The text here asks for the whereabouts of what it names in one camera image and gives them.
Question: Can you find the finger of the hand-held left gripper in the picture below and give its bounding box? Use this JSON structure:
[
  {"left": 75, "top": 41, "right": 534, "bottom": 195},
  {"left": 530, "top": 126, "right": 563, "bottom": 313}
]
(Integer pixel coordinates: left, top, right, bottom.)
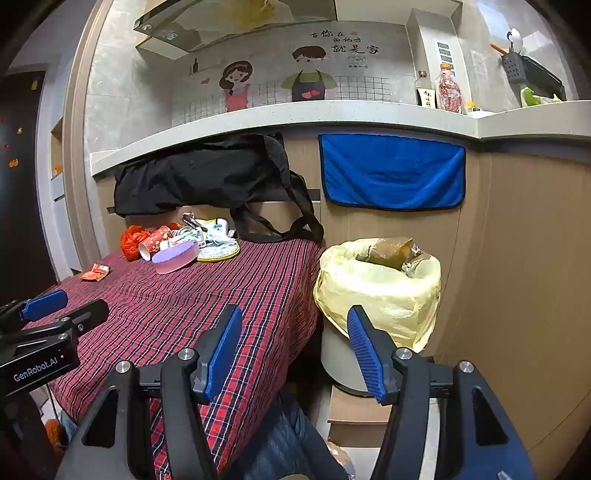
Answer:
[
  {"left": 0, "top": 290, "right": 69, "bottom": 330},
  {"left": 0, "top": 298, "right": 110, "bottom": 355}
]

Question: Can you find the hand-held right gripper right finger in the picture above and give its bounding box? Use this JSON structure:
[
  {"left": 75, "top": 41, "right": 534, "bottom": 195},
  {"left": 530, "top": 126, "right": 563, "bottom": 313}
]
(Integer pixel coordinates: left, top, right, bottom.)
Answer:
[{"left": 346, "top": 305, "right": 539, "bottom": 480}]

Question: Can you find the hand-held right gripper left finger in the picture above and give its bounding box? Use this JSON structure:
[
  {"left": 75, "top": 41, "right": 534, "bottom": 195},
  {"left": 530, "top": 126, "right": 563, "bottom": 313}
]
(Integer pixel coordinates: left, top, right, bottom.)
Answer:
[{"left": 55, "top": 305, "right": 244, "bottom": 480}]

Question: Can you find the white trash bin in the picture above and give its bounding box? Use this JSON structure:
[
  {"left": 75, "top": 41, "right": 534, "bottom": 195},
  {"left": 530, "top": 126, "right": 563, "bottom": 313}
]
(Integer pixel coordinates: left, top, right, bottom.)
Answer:
[{"left": 320, "top": 318, "right": 435, "bottom": 398}]

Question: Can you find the orange snack wrapper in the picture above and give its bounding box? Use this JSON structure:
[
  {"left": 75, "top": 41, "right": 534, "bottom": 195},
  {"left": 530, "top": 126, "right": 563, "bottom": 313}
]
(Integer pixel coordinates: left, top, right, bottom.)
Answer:
[{"left": 81, "top": 263, "right": 112, "bottom": 282}]

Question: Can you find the yellow plastic bin liner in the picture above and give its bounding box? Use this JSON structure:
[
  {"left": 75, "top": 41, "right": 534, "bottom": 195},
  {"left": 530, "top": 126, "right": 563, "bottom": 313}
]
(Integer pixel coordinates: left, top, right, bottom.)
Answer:
[{"left": 313, "top": 237, "right": 441, "bottom": 354}]

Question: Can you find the yellow-rimmed silver glitter disc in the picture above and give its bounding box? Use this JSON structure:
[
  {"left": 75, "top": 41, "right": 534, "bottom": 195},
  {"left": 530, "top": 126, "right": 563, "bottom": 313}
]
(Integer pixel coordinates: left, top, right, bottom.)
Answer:
[{"left": 198, "top": 240, "right": 240, "bottom": 263}]

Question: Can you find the red paper cup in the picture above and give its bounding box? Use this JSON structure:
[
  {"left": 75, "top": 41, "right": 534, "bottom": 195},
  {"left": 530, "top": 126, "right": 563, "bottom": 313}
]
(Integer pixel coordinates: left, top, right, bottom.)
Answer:
[
  {"left": 159, "top": 223, "right": 185, "bottom": 245},
  {"left": 139, "top": 226, "right": 174, "bottom": 261}
]

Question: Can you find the cartoon print tissue pack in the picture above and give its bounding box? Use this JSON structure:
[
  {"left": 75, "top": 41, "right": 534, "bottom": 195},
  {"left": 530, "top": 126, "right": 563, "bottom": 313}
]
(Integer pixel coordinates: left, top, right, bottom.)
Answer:
[{"left": 152, "top": 243, "right": 200, "bottom": 274}]

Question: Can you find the white and yellow snack wrapper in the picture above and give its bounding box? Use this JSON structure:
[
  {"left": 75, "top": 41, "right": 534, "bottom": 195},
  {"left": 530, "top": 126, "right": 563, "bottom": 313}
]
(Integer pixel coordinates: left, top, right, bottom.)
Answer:
[{"left": 203, "top": 218, "right": 238, "bottom": 244}]

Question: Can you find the red plaid cloth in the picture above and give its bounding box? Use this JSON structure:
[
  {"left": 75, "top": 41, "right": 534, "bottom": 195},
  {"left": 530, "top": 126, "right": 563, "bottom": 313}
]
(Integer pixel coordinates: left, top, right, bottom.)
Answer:
[{"left": 23, "top": 237, "right": 326, "bottom": 480}]

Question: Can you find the cardboard box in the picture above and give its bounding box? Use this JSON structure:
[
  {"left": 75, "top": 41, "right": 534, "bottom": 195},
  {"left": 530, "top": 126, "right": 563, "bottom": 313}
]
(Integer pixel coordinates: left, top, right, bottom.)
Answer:
[{"left": 327, "top": 355, "right": 444, "bottom": 455}]

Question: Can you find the brown paper bag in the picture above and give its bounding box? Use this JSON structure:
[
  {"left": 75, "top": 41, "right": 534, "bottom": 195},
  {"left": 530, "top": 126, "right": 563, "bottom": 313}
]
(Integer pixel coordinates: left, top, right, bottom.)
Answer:
[{"left": 358, "top": 237, "right": 423, "bottom": 278}]

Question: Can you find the dark blue padded clothing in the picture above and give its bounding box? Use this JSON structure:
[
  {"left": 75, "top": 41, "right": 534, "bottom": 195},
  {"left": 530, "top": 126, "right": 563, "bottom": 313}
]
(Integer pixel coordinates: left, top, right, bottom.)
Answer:
[{"left": 226, "top": 390, "right": 349, "bottom": 480}]

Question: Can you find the black refrigerator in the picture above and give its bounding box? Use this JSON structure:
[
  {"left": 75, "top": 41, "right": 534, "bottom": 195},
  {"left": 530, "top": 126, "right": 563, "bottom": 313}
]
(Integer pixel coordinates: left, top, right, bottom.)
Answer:
[{"left": 0, "top": 69, "right": 58, "bottom": 305}]

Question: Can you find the black fabric bag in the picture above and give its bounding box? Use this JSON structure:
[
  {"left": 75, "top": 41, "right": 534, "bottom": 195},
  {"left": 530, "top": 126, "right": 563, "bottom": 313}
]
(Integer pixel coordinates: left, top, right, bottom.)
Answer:
[{"left": 113, "top": 132, "right": 325, "bottom": 244}]

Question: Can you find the blue towel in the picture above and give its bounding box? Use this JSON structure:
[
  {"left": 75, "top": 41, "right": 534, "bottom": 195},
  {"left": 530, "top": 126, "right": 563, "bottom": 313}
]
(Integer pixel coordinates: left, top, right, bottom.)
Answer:
[{"left": 318, "top": 133, "right": 467, "bottom": 212}]

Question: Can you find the white stone countertop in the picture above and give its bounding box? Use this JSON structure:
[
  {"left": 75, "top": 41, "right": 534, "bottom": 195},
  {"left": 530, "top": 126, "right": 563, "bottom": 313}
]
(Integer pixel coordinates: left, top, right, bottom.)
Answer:
[{"left": 90, "top": 99, "right": 591, "bottom": 178}]

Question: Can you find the white label sauce bottle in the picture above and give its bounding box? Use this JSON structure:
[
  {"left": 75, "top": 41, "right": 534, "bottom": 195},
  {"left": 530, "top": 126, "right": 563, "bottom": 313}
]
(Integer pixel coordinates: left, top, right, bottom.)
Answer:
[{"left": 414, "top": 70, "right": 437, "bottom": 109}]

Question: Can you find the plastic bottle of red chilies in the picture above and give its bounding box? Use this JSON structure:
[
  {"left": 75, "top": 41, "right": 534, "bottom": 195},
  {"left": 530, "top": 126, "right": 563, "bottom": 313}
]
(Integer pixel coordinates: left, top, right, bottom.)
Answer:
[{"left": 434, "top": 64, "right": 464, "bottom": 114}]

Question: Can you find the glass range hood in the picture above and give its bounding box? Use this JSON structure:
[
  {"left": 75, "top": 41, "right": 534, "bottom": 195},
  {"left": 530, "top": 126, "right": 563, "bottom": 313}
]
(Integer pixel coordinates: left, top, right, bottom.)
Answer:
[{"left": 133, "top": 0, "right": 462, "bottom": 58}]

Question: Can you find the green and white cloth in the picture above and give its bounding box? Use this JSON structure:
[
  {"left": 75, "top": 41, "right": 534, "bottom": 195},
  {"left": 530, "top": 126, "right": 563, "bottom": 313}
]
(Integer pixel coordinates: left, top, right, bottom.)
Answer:
[{"left": 521, "top": 88, "right": 561, "bottom": 108}]

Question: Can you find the white water heater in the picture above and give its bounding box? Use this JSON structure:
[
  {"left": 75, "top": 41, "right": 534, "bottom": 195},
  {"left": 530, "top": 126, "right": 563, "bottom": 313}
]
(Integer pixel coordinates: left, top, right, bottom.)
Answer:
[{"left": 406, "top": 8, "right": 467, "bottom": 104}]

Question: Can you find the grey utensil holder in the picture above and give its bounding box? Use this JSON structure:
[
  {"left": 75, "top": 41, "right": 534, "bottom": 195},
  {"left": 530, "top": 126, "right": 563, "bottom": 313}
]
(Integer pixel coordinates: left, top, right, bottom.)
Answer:
[{"left": 502, "top": 52, "right": 525, "bottom": 84}]

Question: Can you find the black dish rack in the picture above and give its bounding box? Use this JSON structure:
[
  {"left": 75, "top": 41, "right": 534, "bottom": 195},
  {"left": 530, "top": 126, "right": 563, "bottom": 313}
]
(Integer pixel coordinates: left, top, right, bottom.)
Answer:
[{"left": 522, "top": 58, "right": 566, "bottom": 102}]

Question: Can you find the cartoon couple wall sticker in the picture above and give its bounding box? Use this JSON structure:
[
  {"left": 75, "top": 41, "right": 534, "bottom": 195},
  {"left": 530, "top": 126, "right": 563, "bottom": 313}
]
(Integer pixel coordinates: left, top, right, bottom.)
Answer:
[{"left": 173, "top": 28, "right": 393, "bottom": 125}]

